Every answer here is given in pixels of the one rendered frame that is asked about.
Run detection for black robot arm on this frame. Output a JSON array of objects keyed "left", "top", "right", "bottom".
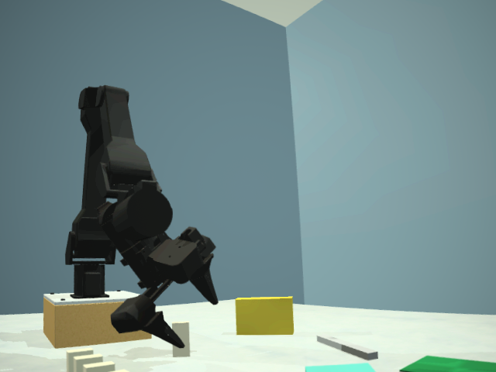
[{"left": 65, "top": 85, "right": 206, "bottom": 299}]

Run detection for green flat slab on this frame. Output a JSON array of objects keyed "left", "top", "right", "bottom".
[{"left": 399, "top": 356, "right": 496, "bottom": 372}]

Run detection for turquoise flat slab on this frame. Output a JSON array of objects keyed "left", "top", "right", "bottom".
[{"left": 305, "top": 363, "right": 376, "bottom": 372}]

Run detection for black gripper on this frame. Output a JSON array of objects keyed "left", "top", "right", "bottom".
[{"left": 111, "top": 236, "right": 219, "bottom": 348}]

